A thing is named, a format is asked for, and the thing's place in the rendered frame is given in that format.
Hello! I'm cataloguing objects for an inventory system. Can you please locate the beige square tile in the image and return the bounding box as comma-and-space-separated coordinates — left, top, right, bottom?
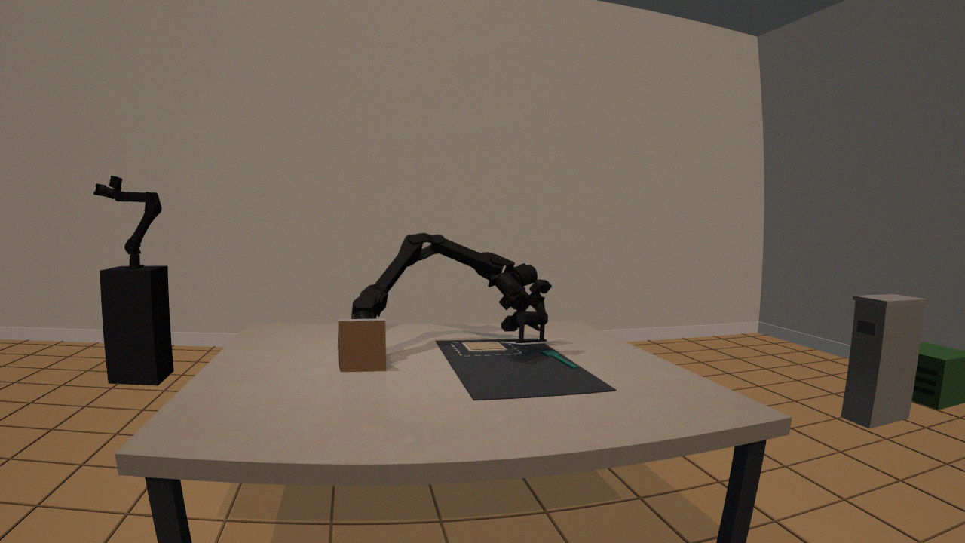
461, 342, 507, 352

